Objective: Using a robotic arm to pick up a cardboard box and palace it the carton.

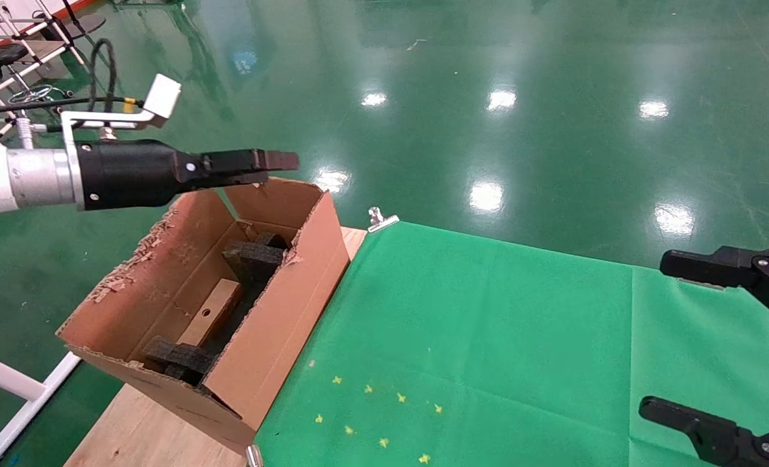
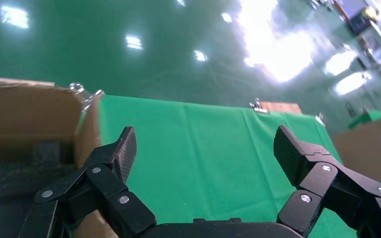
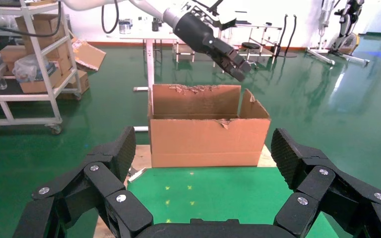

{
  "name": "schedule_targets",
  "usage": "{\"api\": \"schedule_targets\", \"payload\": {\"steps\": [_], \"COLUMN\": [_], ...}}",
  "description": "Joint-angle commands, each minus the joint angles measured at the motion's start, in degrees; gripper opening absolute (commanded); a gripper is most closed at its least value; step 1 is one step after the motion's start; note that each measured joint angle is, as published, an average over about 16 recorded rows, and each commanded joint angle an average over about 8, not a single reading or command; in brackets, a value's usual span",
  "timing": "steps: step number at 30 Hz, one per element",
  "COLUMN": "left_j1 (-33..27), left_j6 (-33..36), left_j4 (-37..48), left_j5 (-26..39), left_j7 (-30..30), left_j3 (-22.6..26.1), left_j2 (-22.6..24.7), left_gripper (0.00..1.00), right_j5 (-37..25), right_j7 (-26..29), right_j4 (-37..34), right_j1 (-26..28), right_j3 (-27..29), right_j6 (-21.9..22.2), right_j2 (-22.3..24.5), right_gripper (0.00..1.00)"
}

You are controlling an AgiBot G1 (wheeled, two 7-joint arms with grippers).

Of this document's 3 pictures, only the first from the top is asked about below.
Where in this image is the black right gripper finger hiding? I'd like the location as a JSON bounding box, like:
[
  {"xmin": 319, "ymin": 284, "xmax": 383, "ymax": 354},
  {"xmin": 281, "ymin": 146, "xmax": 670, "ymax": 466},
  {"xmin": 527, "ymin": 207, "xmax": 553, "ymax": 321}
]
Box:
[
  {"xmin": 659, "ymin": 243, "xmax": 769, "ymax": 333},
  {"xmin": 639, "ymin": 396, "xmax": 769, "ymax": 467}
]

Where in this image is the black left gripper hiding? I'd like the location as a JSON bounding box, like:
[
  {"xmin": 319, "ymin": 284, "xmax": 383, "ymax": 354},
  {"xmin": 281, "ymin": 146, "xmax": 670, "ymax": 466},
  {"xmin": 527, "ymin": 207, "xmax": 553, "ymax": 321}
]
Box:
[{"xmin": 76, "ymin": 139, "xmax": 300, "ymax": 211}]

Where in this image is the wooden block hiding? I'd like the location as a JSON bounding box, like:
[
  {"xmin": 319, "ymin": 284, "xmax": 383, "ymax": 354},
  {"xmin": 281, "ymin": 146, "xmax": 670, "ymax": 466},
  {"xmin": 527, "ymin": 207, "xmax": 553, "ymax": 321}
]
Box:
[{"xmin": 175, "ymin": 279, "xmax": 243, "ymax": 348}]

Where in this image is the large open brown carton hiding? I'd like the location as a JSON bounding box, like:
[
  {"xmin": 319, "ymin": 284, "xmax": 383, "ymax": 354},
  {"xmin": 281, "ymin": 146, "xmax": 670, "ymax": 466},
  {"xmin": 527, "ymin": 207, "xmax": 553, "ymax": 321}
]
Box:
[{"xmin": 55, "ymin": 176, "xmax": 352, "ymax": 455}]

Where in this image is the green table cloth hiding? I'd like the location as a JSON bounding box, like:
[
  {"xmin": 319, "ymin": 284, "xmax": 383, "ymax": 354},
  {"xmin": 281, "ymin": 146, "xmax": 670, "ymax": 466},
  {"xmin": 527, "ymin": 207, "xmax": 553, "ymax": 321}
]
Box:
[{"xmin": 254, "ymin": 221, "xmax": 769, "ymax": 467}]

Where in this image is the white pipe rack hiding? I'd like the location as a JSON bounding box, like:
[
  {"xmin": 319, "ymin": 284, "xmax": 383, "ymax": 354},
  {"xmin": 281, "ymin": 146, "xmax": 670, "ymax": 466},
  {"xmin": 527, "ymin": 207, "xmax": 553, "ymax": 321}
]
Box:
[{"xmin": 0, "ymin": 0, "xmax": 109, "ymax": 143}]

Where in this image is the white tube frame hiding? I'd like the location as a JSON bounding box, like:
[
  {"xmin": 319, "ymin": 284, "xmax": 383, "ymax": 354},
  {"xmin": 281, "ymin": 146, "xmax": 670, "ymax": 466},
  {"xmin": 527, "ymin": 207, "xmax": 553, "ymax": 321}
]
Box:
[{"xmin": 0, "ymin": 347, "xmax": 83, "ymax": 467}]

